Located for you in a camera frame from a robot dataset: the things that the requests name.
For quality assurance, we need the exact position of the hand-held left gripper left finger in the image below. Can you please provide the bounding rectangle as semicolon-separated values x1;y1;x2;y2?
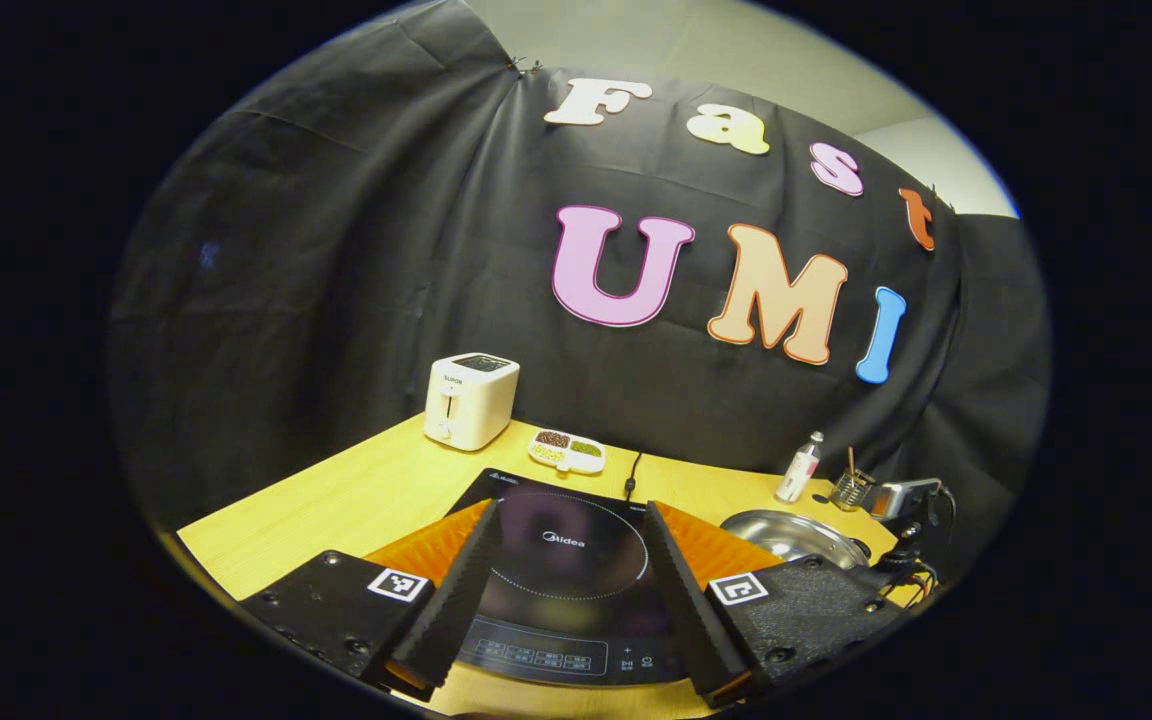
239;498;504;701

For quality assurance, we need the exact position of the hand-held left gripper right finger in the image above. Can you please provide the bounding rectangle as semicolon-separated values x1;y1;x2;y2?
641;498;912;709

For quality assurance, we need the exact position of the black induction cooktop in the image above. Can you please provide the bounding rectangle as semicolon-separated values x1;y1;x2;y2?
446;468;692;688

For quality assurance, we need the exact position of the stainless steel pot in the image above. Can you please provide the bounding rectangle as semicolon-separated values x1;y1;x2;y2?
719;509;873;571

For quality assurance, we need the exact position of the glass cup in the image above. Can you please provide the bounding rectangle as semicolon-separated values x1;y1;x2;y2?
829;468;875;513

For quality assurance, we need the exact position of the small clear bottle pink label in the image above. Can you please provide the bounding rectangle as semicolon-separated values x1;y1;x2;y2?
775;431;825;503

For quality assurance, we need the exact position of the white divided dish with beans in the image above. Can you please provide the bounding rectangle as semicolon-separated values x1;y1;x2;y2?
528;429;607;475

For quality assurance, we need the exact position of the white toaster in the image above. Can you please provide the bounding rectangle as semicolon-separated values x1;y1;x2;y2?
424;352;521;452

